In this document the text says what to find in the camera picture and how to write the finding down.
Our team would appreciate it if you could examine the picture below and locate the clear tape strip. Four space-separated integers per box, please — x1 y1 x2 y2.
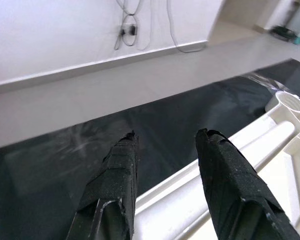
239 71 291 95

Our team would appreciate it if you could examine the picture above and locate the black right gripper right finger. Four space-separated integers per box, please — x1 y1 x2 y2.
195 128 300 240

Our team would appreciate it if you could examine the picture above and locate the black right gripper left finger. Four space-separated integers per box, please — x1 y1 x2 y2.
66 129 140 240

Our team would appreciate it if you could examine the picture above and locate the white plastic children table top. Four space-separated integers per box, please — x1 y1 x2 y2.
133 90 300 240

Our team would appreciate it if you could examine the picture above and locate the black power adapter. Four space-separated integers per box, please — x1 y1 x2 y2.
119 23 139 37

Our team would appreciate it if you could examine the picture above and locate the black looped wall cable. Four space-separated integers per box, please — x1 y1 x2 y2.
113 0 152 51

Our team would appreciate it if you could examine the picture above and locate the black tablecloth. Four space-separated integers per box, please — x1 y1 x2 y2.
0 57 300 240

